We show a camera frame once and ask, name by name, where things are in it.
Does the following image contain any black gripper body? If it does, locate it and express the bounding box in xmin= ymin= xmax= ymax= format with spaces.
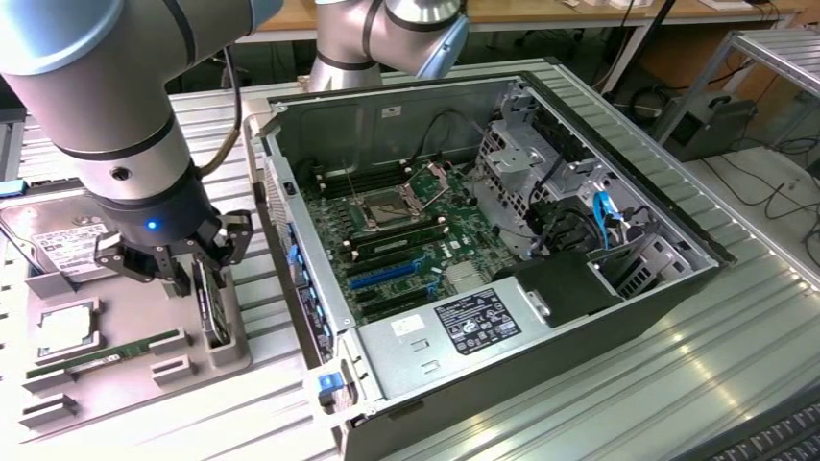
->
xmin=95 ymin=175 xmax=223 ymax=251

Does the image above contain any black graphics card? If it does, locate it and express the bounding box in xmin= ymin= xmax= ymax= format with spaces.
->
xmin=191 ymin=254 xmax=237 ymax=348

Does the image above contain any silver hard disk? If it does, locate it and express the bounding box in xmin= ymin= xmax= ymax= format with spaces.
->
xmin=0 ymin=200 xmax=134 ymax=285

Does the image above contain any silver CPU chip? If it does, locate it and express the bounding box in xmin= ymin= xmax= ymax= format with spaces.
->
xmin=35 ymin=306 xmax=98 ymax=357

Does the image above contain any grey parts rack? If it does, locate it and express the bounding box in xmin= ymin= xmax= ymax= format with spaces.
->
xmin=0 ymin=191 xmax=255 ymax=434

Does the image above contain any thin metal locking lever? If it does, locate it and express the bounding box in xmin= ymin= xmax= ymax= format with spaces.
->
xmin=342 ymin=157 xmax=362 ymax=203

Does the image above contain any installed green RAM stick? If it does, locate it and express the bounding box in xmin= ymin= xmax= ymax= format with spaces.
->
xmin=350 ymin=234 xmax=419 ymax=257

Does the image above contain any blue expansion slot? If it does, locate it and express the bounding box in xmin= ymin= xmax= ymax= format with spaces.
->
xmin=346 ymin=261 xmax=419 ymax=291

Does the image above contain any CPU socket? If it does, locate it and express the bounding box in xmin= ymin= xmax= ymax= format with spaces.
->
xmin=349 ymin=185 xmax=430 ymax=232

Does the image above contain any metal socket cover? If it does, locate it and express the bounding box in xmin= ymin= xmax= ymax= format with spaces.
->
xmin=398 ymin=161 xmax=451 ymax=217

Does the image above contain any green motherboard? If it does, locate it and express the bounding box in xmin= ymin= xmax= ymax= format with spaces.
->
xmin=299 ymin=160 xmax=535 ymax=328

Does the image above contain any blue case latch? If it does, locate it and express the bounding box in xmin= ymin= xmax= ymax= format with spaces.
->
xmin=315 ymin=371 xmax=346 ymax=401

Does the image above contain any small silver heat sink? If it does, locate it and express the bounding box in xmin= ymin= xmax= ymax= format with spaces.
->
xmin=443 ymin=262 xmax=485 ymax=291

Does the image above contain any silver power supply unit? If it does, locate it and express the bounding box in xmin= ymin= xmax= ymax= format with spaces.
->
xmin=357 ymin=285 xmax=554 ymax=400

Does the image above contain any silver metal disk bay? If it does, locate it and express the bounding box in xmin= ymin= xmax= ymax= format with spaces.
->
xmin=478 ymin=119 xmax=582 ymax=241

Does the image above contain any black plastic fan shroud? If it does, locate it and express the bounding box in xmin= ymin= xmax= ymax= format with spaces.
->
xmin=491 ymin=251 xmax=625 ymax=328

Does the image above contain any open black PC case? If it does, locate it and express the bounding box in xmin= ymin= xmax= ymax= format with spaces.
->
xmin=246 ymin=70 xmax=739 ymax=461

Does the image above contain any wooden desk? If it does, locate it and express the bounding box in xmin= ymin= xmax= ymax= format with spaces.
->
xmin=234 ymin=0 xmax=807 ymax=45

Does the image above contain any black box on floor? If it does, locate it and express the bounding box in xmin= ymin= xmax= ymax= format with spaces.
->
xmin=665 ymin=95 xmax=761 ymax=163

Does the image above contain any black keyboard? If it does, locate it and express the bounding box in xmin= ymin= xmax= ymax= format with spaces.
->
xmin=690 ymin=401 xmax=820 ymax=461

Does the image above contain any grey robot arm cable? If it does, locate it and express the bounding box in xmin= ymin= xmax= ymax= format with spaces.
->
xmin=195 ymin=43 xmax=250 ymax=177

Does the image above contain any black looped case wire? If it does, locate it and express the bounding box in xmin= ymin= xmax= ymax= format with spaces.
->
xmin=410 ymin=110 xmax=490 ymax=167

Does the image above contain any black power wire bundle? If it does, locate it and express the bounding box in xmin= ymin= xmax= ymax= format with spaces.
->
xmin=529 ymin=197 xmax=649 ymax=255

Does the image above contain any blue data wire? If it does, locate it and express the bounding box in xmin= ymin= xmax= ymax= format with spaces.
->
xmin=591 ymin=190 xmax=629 ymax=252

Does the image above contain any aluminium frame table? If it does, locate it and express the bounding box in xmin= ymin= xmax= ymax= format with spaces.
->
xmin=653 ymin=27 xmax=820 ymax=146

